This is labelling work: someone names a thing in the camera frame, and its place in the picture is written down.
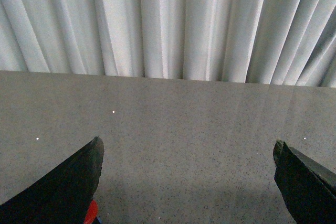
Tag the white pleated curtain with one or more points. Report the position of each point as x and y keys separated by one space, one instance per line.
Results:
x=288 y=42

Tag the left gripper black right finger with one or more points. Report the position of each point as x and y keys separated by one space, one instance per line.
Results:
x=307 y=187

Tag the red push button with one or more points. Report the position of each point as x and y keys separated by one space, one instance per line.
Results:
x=91 y=215

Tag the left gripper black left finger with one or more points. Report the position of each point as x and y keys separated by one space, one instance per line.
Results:
x=64 y=194

